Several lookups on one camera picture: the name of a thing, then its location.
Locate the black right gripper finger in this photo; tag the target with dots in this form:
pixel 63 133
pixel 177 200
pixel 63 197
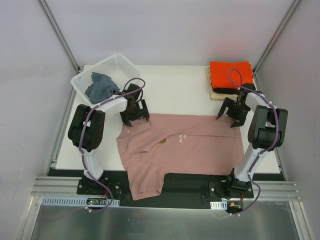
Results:
pixel 238 121
pixel 227 104

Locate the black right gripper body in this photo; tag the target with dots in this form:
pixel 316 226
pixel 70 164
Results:
pixel 235 113

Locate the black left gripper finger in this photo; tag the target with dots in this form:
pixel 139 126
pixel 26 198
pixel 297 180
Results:
pixel 126 119
pixel 144 112

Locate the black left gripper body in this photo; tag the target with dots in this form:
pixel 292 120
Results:
pixel 135 114

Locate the pink t shirt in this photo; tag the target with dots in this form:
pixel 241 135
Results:
pixel 177 144

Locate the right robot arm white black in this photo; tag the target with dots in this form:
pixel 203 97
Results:
pixel 266 132

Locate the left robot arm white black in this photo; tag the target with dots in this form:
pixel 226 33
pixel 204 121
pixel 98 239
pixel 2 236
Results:
pixel 87 126

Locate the black folded t shirt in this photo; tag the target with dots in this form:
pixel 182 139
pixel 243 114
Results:
pixel 223 85

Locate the beige folded t shirt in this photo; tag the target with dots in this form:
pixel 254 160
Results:
pixel 213 95

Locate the orange folded t shirt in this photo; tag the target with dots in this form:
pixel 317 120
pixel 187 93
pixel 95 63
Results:
pixel 219 75

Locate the white plastic laundry basket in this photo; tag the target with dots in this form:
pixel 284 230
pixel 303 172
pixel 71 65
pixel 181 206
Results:
pixel 116 66

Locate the blue grey t shirt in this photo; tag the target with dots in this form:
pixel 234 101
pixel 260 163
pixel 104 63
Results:
pixel 101 89

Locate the right white cable duct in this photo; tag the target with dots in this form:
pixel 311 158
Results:
pixel 225 204

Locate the white cable duct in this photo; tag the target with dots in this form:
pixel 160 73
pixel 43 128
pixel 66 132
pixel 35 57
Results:
pixel 225 204
pixel 67 201

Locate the left white cable duct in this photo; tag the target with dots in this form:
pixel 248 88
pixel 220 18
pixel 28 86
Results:
pixel 67 201

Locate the aluminium rail profile front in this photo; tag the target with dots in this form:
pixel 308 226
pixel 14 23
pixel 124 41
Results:
pixel 67 186

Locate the left aluminium frame post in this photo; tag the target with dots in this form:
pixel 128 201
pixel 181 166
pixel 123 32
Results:
pixel 58 33

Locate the aluminium frame post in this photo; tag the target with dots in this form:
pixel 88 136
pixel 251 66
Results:
pixel 279 30
pixel 58 33

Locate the right aluminium frame post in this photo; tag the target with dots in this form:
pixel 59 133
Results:
pixel 279 30

